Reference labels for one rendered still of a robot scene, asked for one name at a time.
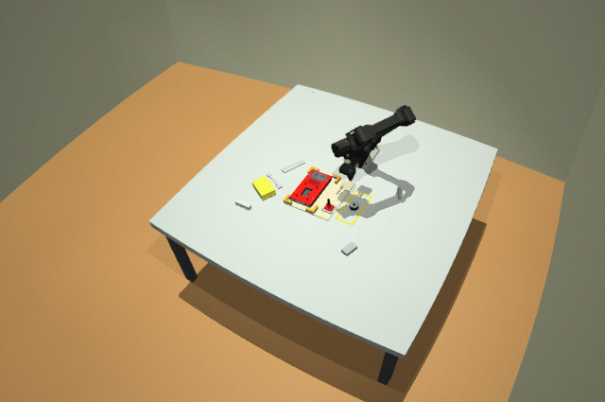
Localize yellow rectangular block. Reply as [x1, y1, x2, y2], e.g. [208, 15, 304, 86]
[251, 176, 276, 200]

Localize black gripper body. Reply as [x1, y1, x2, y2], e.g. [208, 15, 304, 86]
[339, 147, 372, 177]

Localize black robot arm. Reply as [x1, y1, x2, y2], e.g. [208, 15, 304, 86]
[331, 105, 416, 160]

